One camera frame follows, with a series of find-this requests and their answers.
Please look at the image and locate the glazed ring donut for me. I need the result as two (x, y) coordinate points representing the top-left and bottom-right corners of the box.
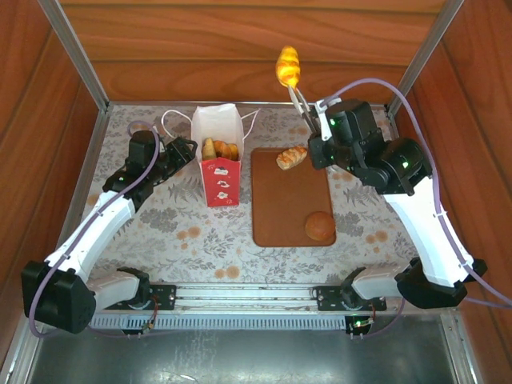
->
(214, 139), (234, 159)

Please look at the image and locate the red white paper bag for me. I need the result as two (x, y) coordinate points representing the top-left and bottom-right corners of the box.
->
(161, 102), (261, 208)

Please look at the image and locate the small yellow striped croissant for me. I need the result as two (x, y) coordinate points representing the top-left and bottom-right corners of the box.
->
(275, 46), (300, 90)

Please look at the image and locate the flaky braided pastry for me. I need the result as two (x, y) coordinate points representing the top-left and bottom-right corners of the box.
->
(275, 146), (308, 171)

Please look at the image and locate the floral patterned tablecloth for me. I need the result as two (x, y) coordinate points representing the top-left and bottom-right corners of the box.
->
(47, 104), (441, 286)

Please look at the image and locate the brown rectangular tray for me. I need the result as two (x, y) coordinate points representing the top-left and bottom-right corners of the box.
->
(250, 146), (337, 247)

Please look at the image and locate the round dark brown bun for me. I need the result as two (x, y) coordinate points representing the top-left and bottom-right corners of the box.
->
(305, 211), (336, 242)

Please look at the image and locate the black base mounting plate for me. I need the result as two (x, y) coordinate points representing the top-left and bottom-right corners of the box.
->
(312, 283), (388, 313)
(131, 283), (178, 312)

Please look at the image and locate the small circuit board green light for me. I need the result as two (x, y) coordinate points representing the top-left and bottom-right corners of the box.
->
(346, 302), (377, 341)

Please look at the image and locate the shiny metal plate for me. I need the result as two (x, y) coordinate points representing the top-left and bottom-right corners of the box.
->
(23, 315), (461, 384)

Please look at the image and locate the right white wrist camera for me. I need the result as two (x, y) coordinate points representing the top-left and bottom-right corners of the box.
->
(314, 99), (334, 141)

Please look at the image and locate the aluminium corner post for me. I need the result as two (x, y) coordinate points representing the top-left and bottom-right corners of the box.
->
(38, 0), (111, 114)
(385, 0), (466, 116)

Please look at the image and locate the aluminium front frame rail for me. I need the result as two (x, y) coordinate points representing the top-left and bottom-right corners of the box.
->
(27, 281), (457, 317)

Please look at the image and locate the small connector with red wire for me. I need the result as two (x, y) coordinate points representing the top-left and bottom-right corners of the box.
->
(142, 295), (159, 334)

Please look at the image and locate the grey slotted cable duct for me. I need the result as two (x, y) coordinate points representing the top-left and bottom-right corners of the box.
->
(90, 313), (349, 332)

